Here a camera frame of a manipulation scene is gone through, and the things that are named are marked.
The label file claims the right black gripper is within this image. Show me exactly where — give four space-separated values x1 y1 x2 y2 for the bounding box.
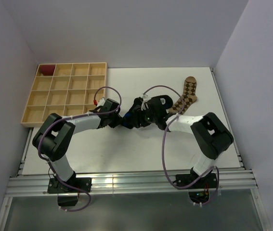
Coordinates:
130 105 158 128

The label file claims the black sock with blue marks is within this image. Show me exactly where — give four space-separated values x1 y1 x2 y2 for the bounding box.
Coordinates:
122 94 174 130

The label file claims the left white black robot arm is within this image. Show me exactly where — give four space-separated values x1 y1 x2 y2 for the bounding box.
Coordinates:
32 98 121 192

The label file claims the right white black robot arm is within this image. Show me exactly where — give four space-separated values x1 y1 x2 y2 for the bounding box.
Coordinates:
124 95 234 188

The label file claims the brown argyle sock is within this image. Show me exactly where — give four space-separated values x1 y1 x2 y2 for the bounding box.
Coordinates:
169 76 197 115

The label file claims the wooden compartment tray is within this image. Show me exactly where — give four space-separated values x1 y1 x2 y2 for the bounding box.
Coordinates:
21 63 107 128

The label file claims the red rolled sock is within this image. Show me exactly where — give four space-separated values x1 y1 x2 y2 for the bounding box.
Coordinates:
39 64 56 76

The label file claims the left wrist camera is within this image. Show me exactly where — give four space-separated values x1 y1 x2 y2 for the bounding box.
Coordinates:
93 97 106 110

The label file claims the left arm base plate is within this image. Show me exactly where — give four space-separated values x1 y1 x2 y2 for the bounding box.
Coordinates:
47 177 92 207

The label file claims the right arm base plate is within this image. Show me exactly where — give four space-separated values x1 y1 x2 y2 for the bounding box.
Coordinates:
174 172 218 191

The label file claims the aluminium rail frame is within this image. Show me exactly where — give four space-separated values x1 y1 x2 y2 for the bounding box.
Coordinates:
0 67 267 231

